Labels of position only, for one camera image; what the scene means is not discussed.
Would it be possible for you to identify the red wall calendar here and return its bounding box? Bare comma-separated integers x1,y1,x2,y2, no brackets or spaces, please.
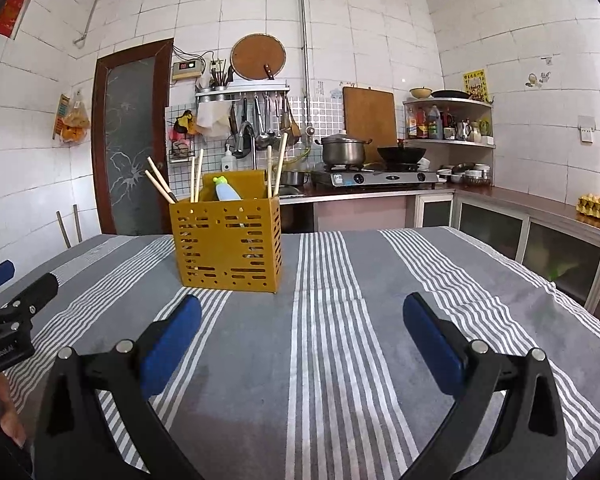
0,0,33,40

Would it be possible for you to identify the bunch of wooden chopsticks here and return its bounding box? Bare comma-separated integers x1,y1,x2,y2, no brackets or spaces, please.
144,132,289,205

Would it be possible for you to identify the yellow perforated utensil holder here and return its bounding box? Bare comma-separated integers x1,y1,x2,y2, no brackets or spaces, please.
169,170,282,293

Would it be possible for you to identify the white corner shelf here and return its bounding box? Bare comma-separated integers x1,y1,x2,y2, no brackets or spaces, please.
402,97,496,149

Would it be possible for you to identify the black wok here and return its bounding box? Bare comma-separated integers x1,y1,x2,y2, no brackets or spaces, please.
376,142,427,166

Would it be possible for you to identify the beige controller box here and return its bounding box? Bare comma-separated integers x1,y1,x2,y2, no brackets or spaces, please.
171,59,204,80

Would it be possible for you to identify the steel faucet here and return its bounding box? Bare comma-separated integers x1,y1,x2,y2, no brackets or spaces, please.
235,121,257,171

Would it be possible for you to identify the small hanging striped board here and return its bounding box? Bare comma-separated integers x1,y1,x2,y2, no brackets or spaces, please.
52,94,73,140

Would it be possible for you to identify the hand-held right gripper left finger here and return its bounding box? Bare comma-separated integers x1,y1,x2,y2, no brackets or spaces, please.
34,294,208,480

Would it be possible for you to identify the round wooden cutting board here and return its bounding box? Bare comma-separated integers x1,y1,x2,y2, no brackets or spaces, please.
230,33,287,81

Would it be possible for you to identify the grey striped tablecloth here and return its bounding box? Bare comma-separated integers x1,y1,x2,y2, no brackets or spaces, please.
0,226,600,480

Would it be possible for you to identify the white wall pipe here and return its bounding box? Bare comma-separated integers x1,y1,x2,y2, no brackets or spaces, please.
73,0,133,50

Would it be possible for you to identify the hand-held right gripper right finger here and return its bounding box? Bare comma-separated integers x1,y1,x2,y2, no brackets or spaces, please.
402,291,568,480

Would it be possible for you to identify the rectangular wooden cutting board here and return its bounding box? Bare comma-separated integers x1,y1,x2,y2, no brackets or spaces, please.
342,86,398,150

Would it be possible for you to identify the white hanging cloth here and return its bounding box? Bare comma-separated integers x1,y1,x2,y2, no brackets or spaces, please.
196,101,231,137

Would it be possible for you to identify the yellow wall poster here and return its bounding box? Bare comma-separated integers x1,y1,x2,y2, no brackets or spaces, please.
462,69,489,102

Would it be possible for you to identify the glass door counter cabinet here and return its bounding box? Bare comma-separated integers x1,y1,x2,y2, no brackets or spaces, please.
415,192,600,313

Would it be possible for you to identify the row of condiment bottles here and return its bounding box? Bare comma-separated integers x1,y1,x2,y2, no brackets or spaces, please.
405,104,456,140

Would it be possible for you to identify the row of hanging kitchen utensils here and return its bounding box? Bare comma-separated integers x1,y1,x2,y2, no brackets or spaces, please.
227,95,302,153

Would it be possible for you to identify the steel gas stove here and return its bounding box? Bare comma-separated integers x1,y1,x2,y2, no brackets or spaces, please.
312,165,440,188

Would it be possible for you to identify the wire grid wall rack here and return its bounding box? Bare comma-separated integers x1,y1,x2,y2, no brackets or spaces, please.
167,105,198,163

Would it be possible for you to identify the pile of steel dishes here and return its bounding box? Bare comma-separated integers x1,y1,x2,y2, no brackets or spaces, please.
437,162,492,186

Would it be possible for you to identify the green frog handle fork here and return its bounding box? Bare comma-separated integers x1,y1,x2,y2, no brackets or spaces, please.
214,175,242,202

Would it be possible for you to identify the person's left hand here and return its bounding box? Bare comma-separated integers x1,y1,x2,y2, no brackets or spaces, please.
0,375,28,448

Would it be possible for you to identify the steel cooking pot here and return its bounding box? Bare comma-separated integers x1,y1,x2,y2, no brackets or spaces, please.
316,130,373,166

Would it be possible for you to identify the yellow egg tray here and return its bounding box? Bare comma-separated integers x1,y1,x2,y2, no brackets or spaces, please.
576,193,600,223

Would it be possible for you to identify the metal wall rack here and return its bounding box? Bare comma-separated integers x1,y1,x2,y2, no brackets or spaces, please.
195,82,291,103

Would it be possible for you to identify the wall sticker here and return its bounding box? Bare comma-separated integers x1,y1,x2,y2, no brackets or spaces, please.
525,55,553,88

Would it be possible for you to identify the grey metal water pipe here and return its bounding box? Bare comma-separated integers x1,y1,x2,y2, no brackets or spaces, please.
270,0,311,131

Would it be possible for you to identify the brown frosted glass door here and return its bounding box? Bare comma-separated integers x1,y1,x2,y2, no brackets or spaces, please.
91,37,175,236

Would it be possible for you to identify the hanging plastic bag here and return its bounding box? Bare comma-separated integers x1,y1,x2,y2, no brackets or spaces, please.
62,91,91,145

